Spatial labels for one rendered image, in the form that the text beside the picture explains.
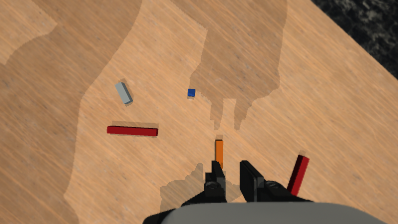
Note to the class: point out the red rod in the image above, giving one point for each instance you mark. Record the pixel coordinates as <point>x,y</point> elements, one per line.
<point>297,174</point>
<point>132,130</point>

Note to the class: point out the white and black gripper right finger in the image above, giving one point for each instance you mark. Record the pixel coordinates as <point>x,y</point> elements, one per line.
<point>255,188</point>

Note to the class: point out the orange rod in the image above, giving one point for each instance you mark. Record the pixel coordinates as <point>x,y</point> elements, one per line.
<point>219,152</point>

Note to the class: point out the small blue block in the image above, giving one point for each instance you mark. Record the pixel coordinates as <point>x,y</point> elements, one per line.
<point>191,92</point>

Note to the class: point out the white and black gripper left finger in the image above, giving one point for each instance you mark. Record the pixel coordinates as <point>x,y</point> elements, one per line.
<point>214,192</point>

